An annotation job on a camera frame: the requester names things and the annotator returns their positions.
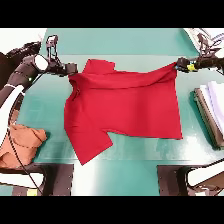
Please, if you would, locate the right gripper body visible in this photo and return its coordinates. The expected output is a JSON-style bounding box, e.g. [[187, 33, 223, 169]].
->
[[175, 56, 192, 73]]

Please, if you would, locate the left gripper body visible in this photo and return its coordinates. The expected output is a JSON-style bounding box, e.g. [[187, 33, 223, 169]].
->
[[64, 62, 79, 77]]

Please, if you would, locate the orange garment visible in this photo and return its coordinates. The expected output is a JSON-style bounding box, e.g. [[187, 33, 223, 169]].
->
[[0, 123, 49, 170]]

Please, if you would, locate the brown garment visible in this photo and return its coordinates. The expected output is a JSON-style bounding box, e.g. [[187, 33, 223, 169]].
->
[[193, 87, 224, 150]]

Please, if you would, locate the black cable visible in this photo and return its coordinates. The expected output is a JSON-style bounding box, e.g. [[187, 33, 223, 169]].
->
[[6, 96, 45, 197]]

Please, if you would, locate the red T-shirt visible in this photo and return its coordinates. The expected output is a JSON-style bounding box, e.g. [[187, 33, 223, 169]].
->
[[63, 58, 184, 167]]

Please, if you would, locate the white garment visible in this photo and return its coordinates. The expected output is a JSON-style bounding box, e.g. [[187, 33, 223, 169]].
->
[[199, 80, 224, 136]]

